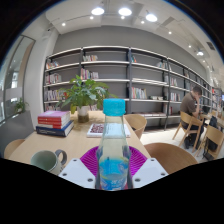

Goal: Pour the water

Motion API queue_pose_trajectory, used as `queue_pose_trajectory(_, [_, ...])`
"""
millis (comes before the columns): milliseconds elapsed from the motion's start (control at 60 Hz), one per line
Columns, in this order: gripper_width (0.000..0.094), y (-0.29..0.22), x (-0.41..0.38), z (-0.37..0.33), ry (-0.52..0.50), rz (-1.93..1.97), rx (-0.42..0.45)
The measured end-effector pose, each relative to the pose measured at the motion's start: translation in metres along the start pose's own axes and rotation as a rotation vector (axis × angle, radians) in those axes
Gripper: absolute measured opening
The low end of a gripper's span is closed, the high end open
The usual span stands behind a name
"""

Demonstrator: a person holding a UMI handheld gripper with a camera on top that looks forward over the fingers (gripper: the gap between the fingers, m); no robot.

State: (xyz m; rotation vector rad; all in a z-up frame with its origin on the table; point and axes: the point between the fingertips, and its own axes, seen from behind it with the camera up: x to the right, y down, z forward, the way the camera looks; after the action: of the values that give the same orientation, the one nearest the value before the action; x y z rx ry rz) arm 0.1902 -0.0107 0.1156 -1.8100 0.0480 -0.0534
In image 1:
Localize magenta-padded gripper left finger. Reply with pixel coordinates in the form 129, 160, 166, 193
58, 145, 101, 190

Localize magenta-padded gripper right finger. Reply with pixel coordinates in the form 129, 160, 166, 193
128, 145, 169, 190

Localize clear bottle with blue cap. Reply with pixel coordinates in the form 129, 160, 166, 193
94, 98, 133, 191

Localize round-backed wooden chair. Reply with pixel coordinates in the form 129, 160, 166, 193
124, 113, 148, 140
143, 142, 199, 175

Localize pale green patterned mug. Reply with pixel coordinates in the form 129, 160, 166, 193
30, 149, 68, 176

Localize dark blue book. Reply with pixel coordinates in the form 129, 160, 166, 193
35, 120, 75, 138

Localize white booklet with patterned cover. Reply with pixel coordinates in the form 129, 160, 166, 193
86, 122, 132, 139

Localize red book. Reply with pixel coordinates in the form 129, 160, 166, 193
37, 117, 72, 130

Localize pink book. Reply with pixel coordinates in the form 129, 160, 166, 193
37, 110, 71, 123

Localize group of wooden slat chairs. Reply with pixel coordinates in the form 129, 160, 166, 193
172, 110, 224, 161

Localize person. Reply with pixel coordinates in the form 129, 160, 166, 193
179, 85, 205, 149

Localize black backpack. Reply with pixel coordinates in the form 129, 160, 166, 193
206, 115, 220, 153

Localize leafy green potted plant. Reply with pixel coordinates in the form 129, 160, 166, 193
54, 74, 118, 124

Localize small potted plant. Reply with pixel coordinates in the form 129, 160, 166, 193
12, 97, 29, 114

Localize grey bookshelf unit with books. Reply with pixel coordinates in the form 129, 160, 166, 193
43, 45, 223, 129

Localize group of ceiling lights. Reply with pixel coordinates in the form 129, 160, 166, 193
59, 6, 206, 58

